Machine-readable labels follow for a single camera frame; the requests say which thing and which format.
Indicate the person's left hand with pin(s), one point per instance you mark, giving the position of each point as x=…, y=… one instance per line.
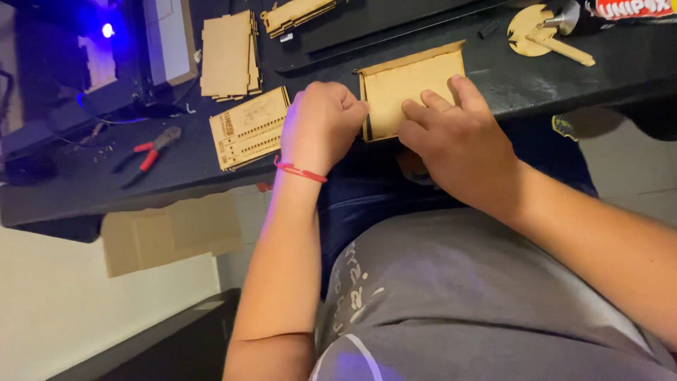
x=317, y=127

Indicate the person's right hand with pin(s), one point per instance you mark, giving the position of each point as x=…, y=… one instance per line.
x=465, y=153

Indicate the person's left fingers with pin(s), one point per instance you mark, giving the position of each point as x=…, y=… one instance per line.
x=346, y=103

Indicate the wooden box assembly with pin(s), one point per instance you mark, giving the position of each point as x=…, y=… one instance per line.
x=402, y=90

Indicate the black tray board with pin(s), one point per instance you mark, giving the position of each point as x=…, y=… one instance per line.
x=370, y=31

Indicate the engraved slotted wooden panel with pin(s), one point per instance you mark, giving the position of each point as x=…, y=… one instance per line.
x=248, y=129

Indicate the stack of notched wooden strips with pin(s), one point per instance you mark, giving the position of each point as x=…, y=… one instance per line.
x=299, y=13

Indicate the stack of plain wooden panels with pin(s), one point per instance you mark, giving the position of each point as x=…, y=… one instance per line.
x=228, y=55

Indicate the small black cylinder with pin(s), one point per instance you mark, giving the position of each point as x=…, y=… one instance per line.
x=488, y=28

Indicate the white framed board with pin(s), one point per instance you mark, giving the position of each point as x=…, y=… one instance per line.
x=169, y=39

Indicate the round wooden disc piece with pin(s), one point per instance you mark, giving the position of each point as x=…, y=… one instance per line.
x=526, y=29

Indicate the brown cardboard sheet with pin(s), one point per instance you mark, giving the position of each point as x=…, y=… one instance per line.
x=169, y=233

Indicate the flat wooden stick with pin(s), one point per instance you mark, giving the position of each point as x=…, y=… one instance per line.
x=563, y=48

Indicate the person's grey shirt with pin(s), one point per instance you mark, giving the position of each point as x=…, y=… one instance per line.
x=476, y=307

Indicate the black laser machine blue light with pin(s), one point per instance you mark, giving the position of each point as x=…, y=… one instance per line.
x=74, y=69

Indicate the red white glue package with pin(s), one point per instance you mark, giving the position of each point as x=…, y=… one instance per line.
x=632, y=8

